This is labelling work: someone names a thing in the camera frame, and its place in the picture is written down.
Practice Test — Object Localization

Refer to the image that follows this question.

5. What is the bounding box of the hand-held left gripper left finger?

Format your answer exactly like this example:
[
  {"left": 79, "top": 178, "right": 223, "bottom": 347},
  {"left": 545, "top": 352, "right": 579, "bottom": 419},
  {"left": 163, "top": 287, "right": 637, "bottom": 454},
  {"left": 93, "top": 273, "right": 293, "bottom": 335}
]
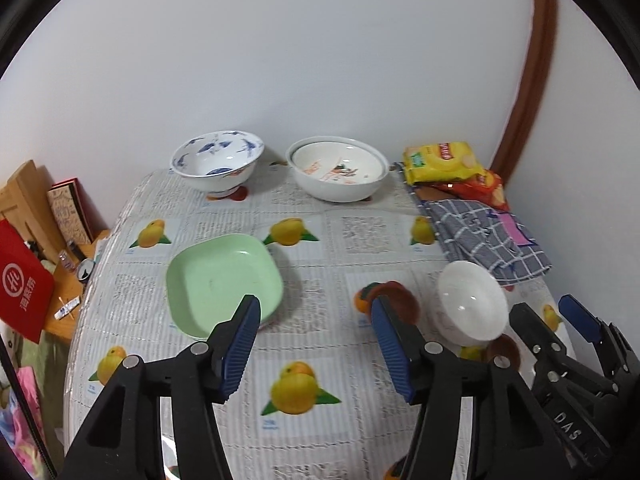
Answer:
[{"left": 57, "top": 294, "right": 262, "bottom": 480}]

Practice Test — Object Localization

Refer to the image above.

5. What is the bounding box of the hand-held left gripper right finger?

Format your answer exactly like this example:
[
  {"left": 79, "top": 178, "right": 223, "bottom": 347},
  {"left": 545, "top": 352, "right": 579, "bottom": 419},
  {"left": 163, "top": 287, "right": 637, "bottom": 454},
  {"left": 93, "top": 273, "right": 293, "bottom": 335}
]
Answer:
[{"left": 371, "top": 297, "right": 576, "bottom": 480}]

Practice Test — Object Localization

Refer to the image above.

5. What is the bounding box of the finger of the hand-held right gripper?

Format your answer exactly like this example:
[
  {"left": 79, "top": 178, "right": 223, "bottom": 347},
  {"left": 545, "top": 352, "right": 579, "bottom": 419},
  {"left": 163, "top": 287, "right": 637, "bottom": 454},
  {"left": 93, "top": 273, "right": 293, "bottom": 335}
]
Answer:
[
  {"left": 509, "top": 302, "right": 571, "bottom": 376},
  {"left": 559, "top": 294, "right": 640, "bottom": 381}
]

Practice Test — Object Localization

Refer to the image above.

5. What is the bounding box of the small brown clay bowl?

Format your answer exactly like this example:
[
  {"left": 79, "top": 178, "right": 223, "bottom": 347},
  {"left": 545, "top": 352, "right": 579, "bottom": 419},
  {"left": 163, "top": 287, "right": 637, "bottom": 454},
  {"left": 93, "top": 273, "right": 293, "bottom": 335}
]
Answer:
[
  {"left": 372, "top": 281, "right": 420, "bottom": 328},
  {"left": 460, "top": 332, "right": 522, "bottom": 368}
]

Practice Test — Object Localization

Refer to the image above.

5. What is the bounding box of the plain white bowl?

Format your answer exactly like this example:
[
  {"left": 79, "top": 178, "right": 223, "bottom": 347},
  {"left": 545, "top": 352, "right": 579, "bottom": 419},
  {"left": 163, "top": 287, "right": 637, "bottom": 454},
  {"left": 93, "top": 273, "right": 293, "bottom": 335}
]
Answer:
[{"left": 436, "top": 260, "right": 510, "bottom": 348}]

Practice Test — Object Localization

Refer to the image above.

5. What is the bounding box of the light green square plate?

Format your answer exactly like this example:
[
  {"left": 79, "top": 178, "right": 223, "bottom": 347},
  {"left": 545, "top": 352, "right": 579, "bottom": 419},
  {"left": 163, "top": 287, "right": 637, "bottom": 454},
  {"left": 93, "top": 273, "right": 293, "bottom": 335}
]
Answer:
[{"left": 166, "top": 234, "right": 285, "bottom": 339}]

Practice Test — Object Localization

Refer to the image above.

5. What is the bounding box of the grey checked cloth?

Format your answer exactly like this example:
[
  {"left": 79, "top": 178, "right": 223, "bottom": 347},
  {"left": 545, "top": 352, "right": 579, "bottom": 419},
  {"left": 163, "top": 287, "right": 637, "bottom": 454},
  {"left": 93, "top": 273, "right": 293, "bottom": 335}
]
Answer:
[{"left": 392, "top": 161, "right": 553, "bottom": 288}]

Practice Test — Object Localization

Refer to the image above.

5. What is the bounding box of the orange chip bag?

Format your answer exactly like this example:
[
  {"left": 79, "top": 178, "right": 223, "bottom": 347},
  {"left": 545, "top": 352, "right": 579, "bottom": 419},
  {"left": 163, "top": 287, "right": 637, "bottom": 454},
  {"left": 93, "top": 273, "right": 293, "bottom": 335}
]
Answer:
[{"left": 432, "top": 170, "right": 508, "bottom": 211}]

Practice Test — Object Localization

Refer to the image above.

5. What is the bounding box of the large white swirl pattern bowl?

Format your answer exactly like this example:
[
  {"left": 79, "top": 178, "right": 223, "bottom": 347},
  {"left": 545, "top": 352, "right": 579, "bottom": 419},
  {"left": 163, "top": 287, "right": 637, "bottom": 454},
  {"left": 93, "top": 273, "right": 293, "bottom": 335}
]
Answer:
[{"left": 285, "top": 136, "right": 390, "bottom": 204}]

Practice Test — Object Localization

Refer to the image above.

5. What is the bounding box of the blue bird print bowl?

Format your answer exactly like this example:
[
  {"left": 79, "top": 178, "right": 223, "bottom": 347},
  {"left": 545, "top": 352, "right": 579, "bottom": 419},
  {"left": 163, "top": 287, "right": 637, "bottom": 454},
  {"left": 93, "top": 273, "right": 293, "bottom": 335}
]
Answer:
[{"left": 170, "top": 130, "right": 265, "bottom": 200}]

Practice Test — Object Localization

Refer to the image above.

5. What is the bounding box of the wooden side table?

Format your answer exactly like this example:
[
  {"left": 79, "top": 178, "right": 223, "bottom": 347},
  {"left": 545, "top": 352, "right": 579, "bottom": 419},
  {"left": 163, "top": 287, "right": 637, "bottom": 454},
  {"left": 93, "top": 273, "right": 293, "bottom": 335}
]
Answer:
[{"left": 42, "top": 230, "right": 113, "bottom": 346}]

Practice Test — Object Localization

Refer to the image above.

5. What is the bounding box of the round tin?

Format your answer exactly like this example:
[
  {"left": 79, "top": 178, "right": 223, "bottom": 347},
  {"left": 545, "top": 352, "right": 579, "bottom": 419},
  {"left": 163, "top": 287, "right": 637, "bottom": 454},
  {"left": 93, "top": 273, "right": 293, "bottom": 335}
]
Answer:
[{"left": 67, "top": 240, "right": 97, "bottom": 283}]

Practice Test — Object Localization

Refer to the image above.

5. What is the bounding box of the small white tube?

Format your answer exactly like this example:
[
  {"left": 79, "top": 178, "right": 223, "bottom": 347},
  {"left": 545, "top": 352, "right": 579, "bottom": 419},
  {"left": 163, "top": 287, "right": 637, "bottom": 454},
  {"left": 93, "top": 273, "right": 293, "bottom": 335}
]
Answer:
[{"left": 54, "top": 297, "right": 82, "bottom": 320}]

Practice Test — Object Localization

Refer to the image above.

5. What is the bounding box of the green cloth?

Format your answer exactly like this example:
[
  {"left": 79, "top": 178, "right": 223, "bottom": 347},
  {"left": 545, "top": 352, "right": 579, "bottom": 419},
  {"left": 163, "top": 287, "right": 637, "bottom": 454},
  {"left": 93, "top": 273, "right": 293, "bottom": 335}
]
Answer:
[{"left": 0, "top": 320, "right": 71, "bottom": 461}]

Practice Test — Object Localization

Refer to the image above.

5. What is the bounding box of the yellow chip bag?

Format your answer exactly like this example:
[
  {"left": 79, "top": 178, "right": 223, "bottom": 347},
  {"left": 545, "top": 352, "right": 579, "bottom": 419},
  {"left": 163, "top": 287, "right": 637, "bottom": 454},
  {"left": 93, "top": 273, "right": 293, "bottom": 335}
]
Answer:
[{"left": 403, "top": 141, "right": 485, "bottom": 186}]

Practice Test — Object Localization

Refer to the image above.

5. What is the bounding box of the white orange print bowl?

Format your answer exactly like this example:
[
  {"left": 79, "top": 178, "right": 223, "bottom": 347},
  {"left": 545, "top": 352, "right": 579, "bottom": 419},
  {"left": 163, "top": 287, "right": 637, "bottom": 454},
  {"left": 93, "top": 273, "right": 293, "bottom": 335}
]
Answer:
[{"left": 291, "top": 141, "right": 385, "bottom": 187}]

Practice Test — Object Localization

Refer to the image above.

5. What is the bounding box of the patterned book with red cover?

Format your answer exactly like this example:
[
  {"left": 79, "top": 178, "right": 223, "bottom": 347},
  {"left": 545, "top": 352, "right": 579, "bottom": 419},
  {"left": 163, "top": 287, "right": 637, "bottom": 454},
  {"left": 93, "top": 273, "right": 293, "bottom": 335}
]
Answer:
[{"left": 47, "top": 177, "right": 111, "bottom": 248}]

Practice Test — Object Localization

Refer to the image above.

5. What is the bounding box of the red paper bag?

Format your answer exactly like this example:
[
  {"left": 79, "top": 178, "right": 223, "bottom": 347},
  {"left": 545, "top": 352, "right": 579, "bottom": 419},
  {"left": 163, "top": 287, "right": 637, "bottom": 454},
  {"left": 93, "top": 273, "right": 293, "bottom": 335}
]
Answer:
[{"left": 0, "top": 219, "right": 56, "bottom": 345}]

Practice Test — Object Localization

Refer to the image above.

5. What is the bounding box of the pink floral cloth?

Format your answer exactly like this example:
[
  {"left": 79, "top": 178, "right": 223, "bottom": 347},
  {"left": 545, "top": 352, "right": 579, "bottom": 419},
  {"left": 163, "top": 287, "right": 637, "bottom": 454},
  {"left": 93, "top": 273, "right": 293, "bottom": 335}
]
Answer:
[{"left": 0, "top": 365, "right": 48, "bottom": 480}]

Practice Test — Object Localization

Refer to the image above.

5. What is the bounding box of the wooden board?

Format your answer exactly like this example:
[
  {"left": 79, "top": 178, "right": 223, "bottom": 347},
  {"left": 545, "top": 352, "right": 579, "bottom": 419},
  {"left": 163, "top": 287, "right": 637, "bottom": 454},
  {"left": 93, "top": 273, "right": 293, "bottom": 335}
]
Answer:
[{"left": 0, "top": 160, "right": 58, "bottom": 261}]

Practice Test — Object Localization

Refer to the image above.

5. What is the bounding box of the brown wooden door frame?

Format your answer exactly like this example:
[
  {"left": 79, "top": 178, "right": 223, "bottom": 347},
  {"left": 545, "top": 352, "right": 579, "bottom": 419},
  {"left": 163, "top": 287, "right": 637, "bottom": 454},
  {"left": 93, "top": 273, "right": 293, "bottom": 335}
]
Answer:
[{"left": 487, "top": 0, "right": 558, "bottom": 188}]

